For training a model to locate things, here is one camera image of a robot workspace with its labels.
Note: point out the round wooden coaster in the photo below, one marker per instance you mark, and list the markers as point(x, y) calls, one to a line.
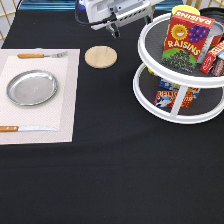
point(100, 56)

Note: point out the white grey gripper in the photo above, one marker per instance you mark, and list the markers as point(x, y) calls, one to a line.
point(117, 13)

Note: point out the red butter box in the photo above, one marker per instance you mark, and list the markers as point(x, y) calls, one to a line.
point(214, 61)

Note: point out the wooden handled knife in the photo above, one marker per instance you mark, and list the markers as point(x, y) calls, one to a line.
point(25, 128)

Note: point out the yellow green cylinder can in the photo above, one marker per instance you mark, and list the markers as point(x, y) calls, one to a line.
point(185, 8)

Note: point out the red open-top can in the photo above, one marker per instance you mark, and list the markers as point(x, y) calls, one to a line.
point(216, 33)

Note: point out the black bowl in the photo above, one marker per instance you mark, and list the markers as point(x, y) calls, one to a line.
point(213, 12)

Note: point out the white two-tier lazy Susan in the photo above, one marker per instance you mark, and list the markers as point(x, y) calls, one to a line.
point(206, 106)

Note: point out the yellow blue can lower tier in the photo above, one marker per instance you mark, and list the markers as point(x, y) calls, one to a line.
point(175, 87)

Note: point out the red box lower tier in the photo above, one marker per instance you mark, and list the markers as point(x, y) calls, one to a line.
point(167, 99)

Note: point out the red raisins box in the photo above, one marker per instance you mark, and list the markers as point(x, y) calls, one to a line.
point(186, 36)

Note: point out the wooden handled fork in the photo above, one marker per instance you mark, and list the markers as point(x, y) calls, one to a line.
point(57, 55)

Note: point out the round silver metal plate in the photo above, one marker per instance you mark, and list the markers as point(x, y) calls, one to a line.
point(32, 87)

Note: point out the beige woven placemat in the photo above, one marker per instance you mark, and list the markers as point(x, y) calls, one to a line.
point(58, 112)

